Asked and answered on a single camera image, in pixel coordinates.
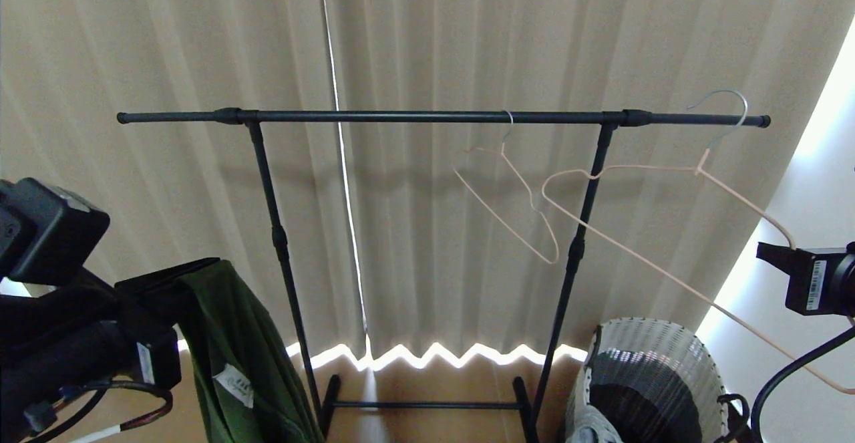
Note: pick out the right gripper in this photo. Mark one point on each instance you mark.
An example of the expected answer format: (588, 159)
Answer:
(801, 282)

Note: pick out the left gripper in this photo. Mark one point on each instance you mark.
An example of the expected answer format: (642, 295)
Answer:
(153, 336)

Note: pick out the green shirt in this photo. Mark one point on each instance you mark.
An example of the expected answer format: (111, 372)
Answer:
(240, 336)

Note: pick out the pink clothes hanger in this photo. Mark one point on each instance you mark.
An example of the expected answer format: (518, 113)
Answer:
(700, 164)
(501, 152)

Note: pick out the white laundry basket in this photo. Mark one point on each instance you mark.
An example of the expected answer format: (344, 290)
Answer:
(661, 356)

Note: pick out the black clothes rack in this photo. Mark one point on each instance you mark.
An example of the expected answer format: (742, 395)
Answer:
(401, 117)

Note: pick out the pale grey shorts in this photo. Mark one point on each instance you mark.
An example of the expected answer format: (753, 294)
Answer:
(594, 429)

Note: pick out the beige curtain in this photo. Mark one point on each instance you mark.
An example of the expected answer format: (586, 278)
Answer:
(434, 42)

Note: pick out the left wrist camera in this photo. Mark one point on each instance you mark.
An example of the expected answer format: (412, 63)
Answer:
(53, 229)

